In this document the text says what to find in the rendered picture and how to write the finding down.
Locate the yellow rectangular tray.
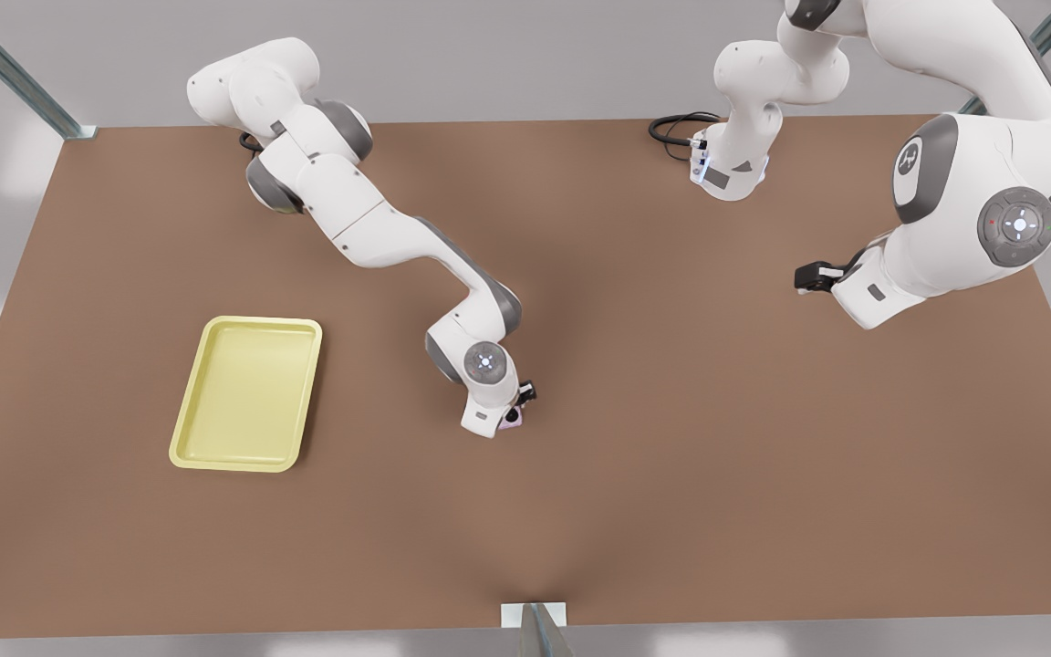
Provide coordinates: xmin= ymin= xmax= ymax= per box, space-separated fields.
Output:
xmin=169 ymin=316 xmax=324 ymax=474

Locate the silver frame post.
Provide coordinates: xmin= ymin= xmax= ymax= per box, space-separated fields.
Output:
xmin=501 ymin=601 xmax=574 ymax=657
xmin=958 ymin=0 xmax=1051 ymax=117
xmin=0 ymin=0 xmax=99 ymax=141

